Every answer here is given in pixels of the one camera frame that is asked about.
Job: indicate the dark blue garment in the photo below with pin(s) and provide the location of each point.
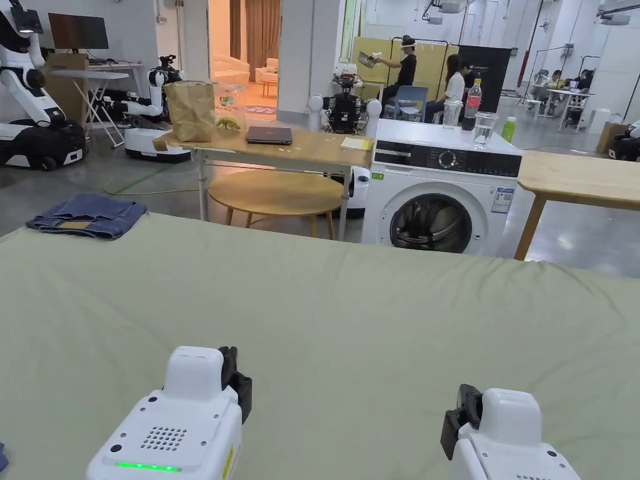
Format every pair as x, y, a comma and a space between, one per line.
2, 456

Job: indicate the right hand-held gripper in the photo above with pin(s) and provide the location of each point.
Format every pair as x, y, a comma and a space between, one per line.
505, 440

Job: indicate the small white wheeled robot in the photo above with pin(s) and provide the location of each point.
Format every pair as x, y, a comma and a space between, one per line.
150, 140

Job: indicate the large white wheeled robot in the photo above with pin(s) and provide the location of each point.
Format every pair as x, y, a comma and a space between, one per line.
30, 130

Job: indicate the group of people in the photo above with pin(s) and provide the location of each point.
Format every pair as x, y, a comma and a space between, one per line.
565, 87

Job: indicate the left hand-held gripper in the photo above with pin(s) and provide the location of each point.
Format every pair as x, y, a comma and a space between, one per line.
165, 430

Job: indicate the white washing machine with bottles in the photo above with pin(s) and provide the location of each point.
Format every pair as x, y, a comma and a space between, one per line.
440, 200

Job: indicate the folded blue jeans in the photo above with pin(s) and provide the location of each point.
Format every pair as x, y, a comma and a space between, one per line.
95, 215

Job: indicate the brown carton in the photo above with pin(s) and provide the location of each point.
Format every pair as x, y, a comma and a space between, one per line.
67, 62
610, 136

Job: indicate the bed with pale green sheet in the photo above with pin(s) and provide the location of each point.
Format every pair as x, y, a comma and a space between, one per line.
320, 300

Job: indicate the black and white robot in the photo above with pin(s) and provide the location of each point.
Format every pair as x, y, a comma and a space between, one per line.
345, 112

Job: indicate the white desk with monitor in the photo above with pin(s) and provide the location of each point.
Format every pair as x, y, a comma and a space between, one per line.
77, 31

